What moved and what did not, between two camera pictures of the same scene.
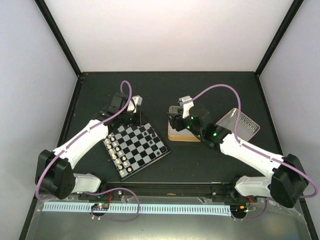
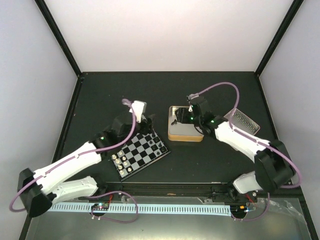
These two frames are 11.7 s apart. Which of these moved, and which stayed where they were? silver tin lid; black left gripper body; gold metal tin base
Moved: black left gripper body
Stayed: silver tin lid; gold metal tin base
